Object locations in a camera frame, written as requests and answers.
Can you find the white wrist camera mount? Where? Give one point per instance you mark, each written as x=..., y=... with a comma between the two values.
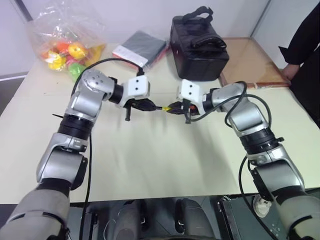
x=190, y=90
x=136, y=86

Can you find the yellow marker cap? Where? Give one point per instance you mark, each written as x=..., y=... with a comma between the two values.
x=166, y=108

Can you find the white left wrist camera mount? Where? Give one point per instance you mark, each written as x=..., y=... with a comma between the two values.
x=136, y=86

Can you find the black flat case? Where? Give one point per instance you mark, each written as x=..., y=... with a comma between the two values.
x=237, y=220

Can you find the clear plastic bag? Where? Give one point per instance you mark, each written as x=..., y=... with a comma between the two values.
x=65, y=27

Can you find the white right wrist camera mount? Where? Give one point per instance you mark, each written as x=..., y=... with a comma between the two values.
x=190, y=90

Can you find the brown framed wooden board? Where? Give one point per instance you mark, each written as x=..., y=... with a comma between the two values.
x=255, y=62

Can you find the bare person hand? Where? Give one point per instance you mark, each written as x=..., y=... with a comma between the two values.
x=290, y=71

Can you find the yellow round toy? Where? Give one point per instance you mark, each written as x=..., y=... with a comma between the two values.
x=76, y=50

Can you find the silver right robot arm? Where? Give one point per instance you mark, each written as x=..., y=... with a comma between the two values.
x=250, y=117

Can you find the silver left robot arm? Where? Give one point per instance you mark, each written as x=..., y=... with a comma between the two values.
x=86, y=101

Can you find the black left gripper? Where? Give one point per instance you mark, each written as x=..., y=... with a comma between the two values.
x=128, y=113

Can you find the white plastic plug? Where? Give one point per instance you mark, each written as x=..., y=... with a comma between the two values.
x=261, y=206

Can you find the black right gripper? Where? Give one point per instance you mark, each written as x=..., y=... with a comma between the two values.
x=187, y=113

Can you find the green toy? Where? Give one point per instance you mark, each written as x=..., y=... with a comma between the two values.
x=76, y=70

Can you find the person in black clothes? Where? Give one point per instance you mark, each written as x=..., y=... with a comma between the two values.
x=307, y=37

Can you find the orange toy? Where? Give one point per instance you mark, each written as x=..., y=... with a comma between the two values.
x=62, y=46

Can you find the black notebook with white edge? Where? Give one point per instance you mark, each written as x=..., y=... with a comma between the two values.
x=140, y=47

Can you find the yellow-green toy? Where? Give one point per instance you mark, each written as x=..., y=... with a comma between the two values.
x=57, y=64

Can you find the black fabric carry bag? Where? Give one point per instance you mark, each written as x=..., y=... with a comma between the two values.
x=197, y=50

